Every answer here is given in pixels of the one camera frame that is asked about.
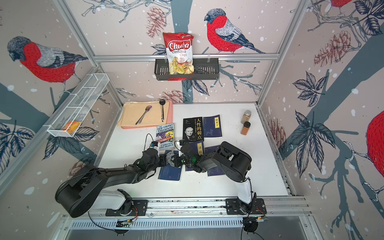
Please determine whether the blue book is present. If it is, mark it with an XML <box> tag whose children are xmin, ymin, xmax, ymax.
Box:
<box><xmin>186</xmin><ymin>141</ymin><xmax>204</xmax><ymax>173</ymax></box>
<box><xmin>158</xmin><ymin>150</ymin><xmax>182</xmax><ymax>182</ymax></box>
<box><xmin>205</xmin><ymin>146</ymin><xmax>225</xmax><ymax>177</ymax></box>
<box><xmin>203</xmin><ymin>115</ymin><xmax>223</xmax><ymax>138</ymax></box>

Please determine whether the grey striped cloth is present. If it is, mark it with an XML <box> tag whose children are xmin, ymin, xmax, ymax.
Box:
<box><xmin>165</xmin><ymin>151</ymin><xmax>180</xmax><ymax>168</ymax></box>

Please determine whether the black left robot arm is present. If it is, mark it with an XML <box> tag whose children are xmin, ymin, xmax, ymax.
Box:
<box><xmin>55</xmin><ymin>148</ymin><xmax>167</xmax><ymax>218</ymax></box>

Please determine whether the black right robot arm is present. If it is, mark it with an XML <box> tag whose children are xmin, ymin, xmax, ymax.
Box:
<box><xmin>173</xmin><ymin>142</ymin><xmax>255</xmax><ymax>213</ymax></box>

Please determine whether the black portrait cover book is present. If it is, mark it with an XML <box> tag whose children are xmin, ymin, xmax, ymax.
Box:
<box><xmin>183</xmin><ymin>117</ymin><xmax>204</xmax><ymax>143</ymax></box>

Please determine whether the Treehouse colourful paperback book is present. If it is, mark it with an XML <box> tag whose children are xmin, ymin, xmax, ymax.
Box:
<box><xmin>156</xmin><ymin>123</ymin><xmax>175</xmax><ymax>150</ymax></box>

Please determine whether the iridescent purple spoon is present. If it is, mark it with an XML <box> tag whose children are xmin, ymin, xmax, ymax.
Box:
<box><xmin>136</xmin><ymin>106</ymin><xmax>152</xmax><ymax>125</ymax></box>

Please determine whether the beige placemat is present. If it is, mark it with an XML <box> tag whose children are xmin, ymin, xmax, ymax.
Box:
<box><xmin>116</xmin><ymin>101</ymin><xmax>170</xmax><ymax>128</ymax></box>

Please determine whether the black ladle spoon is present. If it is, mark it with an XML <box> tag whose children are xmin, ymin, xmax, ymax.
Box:
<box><xmin>159</xmin><ymin>99</ymin><xmax>166</xmax><ymax>122</ymax></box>

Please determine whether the orange spice jar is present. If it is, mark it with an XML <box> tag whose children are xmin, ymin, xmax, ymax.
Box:
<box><xmin>241</xmin><ymin>121</ymin><xmax>251</xmax><ymax>136</ymax></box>

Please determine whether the beige spice jar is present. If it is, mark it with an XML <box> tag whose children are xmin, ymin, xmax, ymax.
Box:
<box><xmin>241</xmin><ymin>110</ymin><xmax>252</xmax><ymax>124</ymax></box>

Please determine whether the orange packet in shelf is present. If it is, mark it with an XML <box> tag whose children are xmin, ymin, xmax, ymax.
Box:
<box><xmin>62</xmin><ymin>121</ymin><xmax>82</xmax><ymax>135</ymax></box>

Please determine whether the red Chuba chips bag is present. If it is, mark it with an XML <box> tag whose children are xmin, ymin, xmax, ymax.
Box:
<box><xmin>163</xmin><ymin>33</ymin><xmax>195</xmax><ymax>75</ymax></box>

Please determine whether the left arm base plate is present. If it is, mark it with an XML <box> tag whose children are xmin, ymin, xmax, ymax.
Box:
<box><xmin>106</xmin><ymin>199</ymin><xmax>149</xmax><ymax>217</ymax></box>

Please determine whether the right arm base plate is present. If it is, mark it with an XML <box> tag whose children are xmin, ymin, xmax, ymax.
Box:
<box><xmin>224</xmin><ymin>198</ymin><xmax>267</xmax><ymax>215</ymax></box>

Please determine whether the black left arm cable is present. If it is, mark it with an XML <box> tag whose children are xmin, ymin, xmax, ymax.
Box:
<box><xmin>86</xmin><ymin>209</ymin><xmax>139</xmax><ymax>235</ymax></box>

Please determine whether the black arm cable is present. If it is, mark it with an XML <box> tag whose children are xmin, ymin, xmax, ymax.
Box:
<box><xmin>236</xmin><ymin>206</ymin><xmax>265</xmax><ymax>240</ymax></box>
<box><xmin>86</xmin><ymin>209</ymin><xmax>139</xmax><ymax>235</ymax></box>

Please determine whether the black wall basket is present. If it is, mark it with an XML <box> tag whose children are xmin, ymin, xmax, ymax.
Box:
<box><xmin>154</xmin><ymin>58</ymin><xmax>220</xmax><ymax>81</ymax></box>

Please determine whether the white wire wall shelf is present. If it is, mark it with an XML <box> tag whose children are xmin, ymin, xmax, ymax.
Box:
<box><xmin>43</xmin><ymin>73</ymin><xmax>110</xmax><ymax>138</ymax></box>

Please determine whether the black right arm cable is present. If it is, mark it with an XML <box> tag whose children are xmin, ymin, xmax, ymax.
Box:
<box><xmin>236</xmin><ymin>206</ymin><xmax>265</xmax><ymax>240</ymax></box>

